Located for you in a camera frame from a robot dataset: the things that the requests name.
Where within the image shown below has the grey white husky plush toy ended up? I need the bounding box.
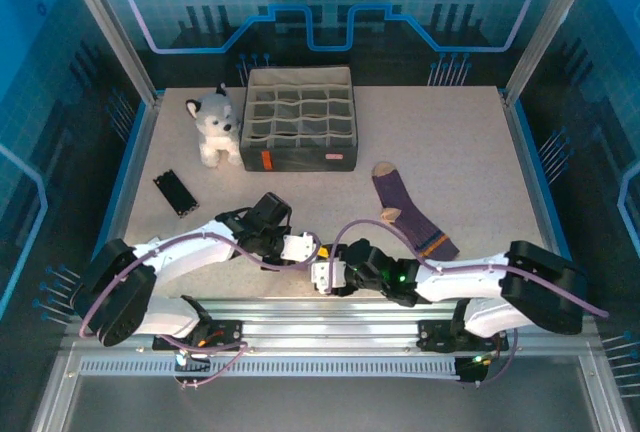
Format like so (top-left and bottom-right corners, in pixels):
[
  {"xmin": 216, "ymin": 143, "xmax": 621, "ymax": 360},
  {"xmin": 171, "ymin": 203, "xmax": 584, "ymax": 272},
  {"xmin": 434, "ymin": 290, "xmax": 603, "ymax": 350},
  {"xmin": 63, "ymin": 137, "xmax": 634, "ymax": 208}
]
[{"xmin": 185, "ymin": 82, "xmax": 245, "ymax": 169}]

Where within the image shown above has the grey metal platform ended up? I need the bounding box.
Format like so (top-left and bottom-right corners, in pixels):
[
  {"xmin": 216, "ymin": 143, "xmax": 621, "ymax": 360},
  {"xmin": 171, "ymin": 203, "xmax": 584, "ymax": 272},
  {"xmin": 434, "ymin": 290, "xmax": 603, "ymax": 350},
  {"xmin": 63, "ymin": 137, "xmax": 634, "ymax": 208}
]
[{"xmin": 29, "ymin": 346, "xmax": 634, "ymax": 432}]

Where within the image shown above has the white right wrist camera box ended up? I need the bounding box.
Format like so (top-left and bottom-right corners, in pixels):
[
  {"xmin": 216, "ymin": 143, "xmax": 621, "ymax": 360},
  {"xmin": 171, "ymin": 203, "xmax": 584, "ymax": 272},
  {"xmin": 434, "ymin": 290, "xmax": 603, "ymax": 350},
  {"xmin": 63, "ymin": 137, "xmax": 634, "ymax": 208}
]
[{"xmin": 308, "ymin": 258, "xmax": 347, "ymax": 297}]

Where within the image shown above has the grey fabric divider box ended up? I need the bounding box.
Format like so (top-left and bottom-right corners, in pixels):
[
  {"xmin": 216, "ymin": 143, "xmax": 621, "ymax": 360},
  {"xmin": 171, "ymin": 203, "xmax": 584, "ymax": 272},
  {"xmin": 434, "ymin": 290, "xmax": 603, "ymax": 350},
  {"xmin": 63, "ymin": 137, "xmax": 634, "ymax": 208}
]
[{"xmin": 238, "ymin": 65, "xmax": 359, "ymax": 173}]

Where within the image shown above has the purple sock with tan toe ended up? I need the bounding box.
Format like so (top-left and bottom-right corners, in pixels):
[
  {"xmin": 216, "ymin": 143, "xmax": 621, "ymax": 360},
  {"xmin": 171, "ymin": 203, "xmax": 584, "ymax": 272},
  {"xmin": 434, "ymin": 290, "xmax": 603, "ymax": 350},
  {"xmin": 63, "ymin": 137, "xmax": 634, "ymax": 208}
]
[{"xmin": 372, "ymin": 161, "xmax": 460, "ymax": 261}]

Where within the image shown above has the long aluminium frame beam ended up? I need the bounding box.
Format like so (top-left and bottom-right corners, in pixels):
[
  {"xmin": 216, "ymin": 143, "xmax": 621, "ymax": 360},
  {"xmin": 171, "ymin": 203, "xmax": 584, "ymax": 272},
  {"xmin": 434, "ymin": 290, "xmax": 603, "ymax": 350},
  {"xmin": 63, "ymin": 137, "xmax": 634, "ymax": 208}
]
[{"xmin": 59, "ymin": 295, "xmax": 601, "ymax": 353}]

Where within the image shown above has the slotted grey cable duct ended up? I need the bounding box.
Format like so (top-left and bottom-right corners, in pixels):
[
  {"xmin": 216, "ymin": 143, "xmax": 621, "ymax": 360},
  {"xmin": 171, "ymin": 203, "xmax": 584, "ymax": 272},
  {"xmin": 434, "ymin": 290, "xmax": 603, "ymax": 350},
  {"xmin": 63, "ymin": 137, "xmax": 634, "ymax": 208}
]
[{"xmin": 77, "ymin": 357, "xmax": 464, "ymax": 379}]

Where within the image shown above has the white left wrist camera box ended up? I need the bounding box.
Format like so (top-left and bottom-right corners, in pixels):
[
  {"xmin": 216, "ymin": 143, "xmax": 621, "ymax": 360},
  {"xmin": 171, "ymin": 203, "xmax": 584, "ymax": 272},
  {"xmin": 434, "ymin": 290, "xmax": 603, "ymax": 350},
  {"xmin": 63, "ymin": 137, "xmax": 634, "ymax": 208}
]
[{"xmin": 281, "ymin": 231, "xmax": 321, "ymax": 262}]

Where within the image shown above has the aluminium frame post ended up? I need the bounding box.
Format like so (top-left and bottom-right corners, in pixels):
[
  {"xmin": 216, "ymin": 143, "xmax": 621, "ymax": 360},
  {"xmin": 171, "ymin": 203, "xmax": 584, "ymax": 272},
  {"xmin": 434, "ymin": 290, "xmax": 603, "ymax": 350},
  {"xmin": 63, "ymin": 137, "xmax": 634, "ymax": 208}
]
[
  {"xmin": 54, "ymin": 0, "xmax": 162, "ymax": 104},
  {"xmin": 502, "ymin": 0, "xmax": 604, "ymax": 104}
]

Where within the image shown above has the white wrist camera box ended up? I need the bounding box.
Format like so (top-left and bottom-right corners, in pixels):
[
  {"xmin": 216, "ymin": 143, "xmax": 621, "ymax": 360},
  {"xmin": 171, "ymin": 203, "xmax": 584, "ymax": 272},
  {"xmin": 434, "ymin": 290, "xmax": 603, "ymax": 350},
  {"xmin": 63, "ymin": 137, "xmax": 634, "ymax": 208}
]
[
  {"xmin": 308, "ymin": 258, "xmax": 347, "ymax": 297},
  {"xmin": 281, "ymin": 231, "xmax": 321, "ymax": 262}
]

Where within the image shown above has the aluminium side rail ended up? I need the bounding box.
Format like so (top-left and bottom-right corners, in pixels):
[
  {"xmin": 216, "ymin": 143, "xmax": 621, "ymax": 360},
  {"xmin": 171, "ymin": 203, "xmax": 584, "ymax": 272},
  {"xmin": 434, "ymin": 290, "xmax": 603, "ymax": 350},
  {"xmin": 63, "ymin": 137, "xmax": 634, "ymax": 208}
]
[
  {"xmin": 82, "ymin": 94, "xmax": 164, "ymax": 316},
  {"xmin": 501, "ymin": 91, "xmax": 591, "ymax": 316}
]

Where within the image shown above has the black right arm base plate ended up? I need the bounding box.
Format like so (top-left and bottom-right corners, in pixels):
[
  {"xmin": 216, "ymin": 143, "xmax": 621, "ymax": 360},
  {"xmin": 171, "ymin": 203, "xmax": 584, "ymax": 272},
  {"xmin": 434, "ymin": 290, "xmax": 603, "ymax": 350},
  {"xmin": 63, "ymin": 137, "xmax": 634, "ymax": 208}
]
[{"xmin": 417, "ymin": 319, "xmax": 510, "ymax": 353}]

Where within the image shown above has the black rectangular device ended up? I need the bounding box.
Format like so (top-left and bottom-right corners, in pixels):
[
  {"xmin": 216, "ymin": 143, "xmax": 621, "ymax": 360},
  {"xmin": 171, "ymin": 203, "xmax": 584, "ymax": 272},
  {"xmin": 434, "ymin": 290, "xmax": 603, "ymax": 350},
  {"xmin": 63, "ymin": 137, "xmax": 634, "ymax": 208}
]
[{"xmin": 152, "ymin": 168, "xmax": 200, "ymax": 218}]

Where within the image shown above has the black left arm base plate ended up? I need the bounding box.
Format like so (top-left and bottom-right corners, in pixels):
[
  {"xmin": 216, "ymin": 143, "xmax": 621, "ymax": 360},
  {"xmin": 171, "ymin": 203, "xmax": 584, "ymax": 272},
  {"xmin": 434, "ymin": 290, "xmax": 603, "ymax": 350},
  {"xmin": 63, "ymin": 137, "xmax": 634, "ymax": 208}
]
[{"xmin": 152, "ymin": 319, "xmax": 245, "ymax": 353}]

